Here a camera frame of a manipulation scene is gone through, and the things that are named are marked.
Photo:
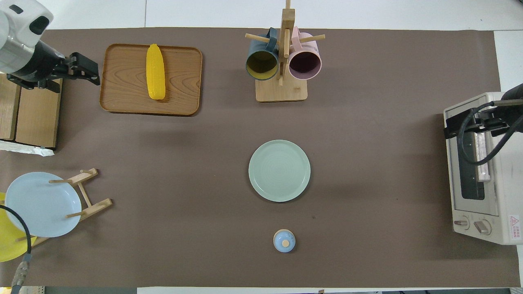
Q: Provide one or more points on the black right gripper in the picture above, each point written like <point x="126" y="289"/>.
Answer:
<point x="496" y="122"/>

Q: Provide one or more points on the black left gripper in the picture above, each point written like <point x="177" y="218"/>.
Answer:
<point x="45" y="77"/>

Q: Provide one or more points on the yellow corn cob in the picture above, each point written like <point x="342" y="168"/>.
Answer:
<point x="156" y="73"/>

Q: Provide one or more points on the white toaster oven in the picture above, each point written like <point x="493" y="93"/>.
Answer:
<point x="506" y="183"/>

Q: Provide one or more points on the pale green plate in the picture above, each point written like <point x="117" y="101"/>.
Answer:
<point x="280" y="171"/>

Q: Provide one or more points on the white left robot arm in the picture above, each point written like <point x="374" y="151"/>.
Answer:
<point x="20" y="24"/>

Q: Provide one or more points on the wooden serving tray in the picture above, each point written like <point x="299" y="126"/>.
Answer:
<point x="122" y="81"/>

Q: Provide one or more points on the brown table mat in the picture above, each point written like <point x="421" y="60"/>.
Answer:
<point x="347" y="102"/>

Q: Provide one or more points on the wooden plate rack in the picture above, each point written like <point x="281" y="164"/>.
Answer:
<point x="96" y="206"/>

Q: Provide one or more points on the light blue plate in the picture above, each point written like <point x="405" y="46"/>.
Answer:
<point x="41" y="204"/>

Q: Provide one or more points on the pink mug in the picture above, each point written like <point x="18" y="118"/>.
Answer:
<point x="304" y="63"/>

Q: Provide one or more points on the wooden mug tree stand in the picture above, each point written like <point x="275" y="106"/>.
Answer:
<point x="282" y="92"/>

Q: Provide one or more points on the dark teal mug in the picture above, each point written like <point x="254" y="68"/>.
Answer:
<point x="261" y="61"/>

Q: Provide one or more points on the yellow plate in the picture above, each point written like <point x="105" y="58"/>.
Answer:
<point x="10" y="247"/>

